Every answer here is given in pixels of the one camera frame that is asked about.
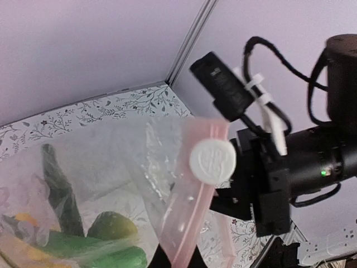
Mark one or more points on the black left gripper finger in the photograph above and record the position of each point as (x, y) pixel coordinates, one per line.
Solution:
(188, 256)

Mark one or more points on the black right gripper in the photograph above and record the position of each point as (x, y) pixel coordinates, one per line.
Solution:
(259, 188)

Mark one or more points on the yellow green mango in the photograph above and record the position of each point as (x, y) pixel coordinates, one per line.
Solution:
(112, 226)

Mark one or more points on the clear zip top bag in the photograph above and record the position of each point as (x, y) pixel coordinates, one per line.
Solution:
(155, 151)

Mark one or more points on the green cucumber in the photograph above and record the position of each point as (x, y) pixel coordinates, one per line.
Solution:
(72, 241)

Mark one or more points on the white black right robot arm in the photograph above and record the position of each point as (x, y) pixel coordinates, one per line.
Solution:
(319, 158)

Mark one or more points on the white round zipper slider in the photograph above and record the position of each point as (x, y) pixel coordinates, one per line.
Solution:
(213, 161)

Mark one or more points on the floral patterned table mat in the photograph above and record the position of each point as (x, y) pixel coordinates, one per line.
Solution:
(111, 106)

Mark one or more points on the pale green perforated basket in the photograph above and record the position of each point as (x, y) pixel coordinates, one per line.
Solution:
(331, 247)

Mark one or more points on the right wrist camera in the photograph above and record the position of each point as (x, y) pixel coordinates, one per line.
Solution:
(231, 98)

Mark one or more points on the right aluminium frame post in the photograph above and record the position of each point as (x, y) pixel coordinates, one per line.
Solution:
(190, 40)

